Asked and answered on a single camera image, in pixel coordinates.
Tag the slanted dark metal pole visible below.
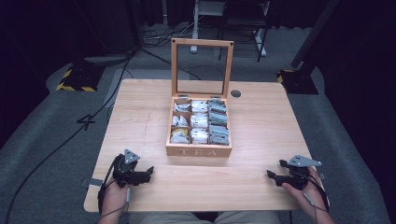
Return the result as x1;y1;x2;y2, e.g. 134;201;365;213
290;0;341;69

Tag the bundle of floor cables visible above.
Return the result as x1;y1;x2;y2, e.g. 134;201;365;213
141;21;200;49

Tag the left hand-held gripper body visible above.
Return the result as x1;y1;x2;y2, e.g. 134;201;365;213
111;148;141;189

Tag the long black floor cable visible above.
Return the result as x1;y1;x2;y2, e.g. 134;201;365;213
3;46;138;224

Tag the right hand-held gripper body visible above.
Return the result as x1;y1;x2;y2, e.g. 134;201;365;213
279;154;323;191

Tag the wooden tea box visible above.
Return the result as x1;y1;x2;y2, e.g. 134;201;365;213
165;37;235;159

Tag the black yellow striped stand base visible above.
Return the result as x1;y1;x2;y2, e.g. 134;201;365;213
276;63;319;95
55;60;106;93

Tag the right hand-held gripper cable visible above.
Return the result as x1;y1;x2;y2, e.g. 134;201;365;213
292;170;331;218

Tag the black metal frame stand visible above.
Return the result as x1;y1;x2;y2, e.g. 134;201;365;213
217;0;271;63

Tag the person's right hand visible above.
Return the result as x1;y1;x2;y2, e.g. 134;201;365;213
281;167;329;217

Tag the white metal stand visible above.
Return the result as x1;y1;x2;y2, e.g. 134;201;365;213
190;0;227;54

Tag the grey metal table bracket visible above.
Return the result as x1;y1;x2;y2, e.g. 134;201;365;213
81;177;105;189

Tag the person's left hand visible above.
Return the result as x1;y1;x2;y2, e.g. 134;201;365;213
100;179;133;217

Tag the pile of white tea bags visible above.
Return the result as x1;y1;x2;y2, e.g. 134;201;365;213
172;100;210;146

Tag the yellow tea bag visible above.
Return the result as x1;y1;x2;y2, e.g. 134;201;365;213
172;128;190;138

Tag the row of grey tea bags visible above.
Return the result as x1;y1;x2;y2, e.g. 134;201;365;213
206;99;231;146

